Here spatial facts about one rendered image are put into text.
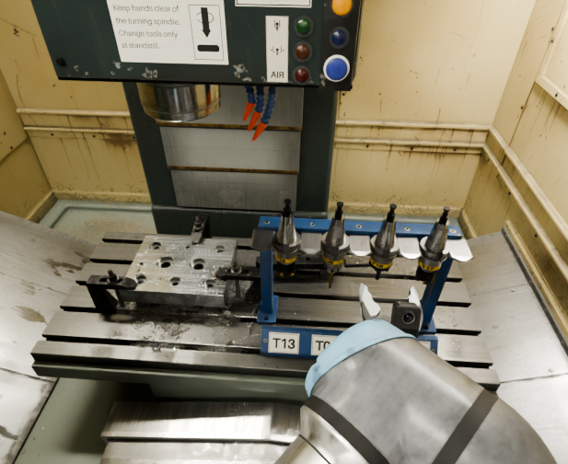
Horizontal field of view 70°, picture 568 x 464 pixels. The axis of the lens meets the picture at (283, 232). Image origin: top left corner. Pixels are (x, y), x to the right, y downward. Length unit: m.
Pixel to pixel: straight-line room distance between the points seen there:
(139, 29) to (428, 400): 0.57
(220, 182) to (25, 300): 0.80
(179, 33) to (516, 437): 0.59
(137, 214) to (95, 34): 1.56
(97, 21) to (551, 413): 1.29
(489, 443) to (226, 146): 1.20
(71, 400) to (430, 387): 1.25
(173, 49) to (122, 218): 1.59
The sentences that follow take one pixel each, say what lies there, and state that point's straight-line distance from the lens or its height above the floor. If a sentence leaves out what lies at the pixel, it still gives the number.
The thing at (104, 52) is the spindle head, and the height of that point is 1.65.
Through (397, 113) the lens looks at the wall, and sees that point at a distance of 1.80.
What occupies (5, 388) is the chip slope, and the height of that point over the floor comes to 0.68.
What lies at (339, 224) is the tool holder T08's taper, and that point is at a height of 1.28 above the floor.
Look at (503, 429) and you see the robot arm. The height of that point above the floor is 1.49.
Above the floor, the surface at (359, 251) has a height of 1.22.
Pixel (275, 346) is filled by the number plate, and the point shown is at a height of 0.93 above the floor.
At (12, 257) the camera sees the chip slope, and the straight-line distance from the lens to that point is 1.84.
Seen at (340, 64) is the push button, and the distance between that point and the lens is 0.61.
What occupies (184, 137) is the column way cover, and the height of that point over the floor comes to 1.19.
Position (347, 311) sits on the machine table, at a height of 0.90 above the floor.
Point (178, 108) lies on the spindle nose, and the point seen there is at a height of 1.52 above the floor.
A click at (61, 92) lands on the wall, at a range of 2.03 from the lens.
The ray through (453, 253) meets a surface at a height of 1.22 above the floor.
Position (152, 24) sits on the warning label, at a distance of 0.64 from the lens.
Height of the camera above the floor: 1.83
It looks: 40 degrees down
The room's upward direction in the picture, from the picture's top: straight up
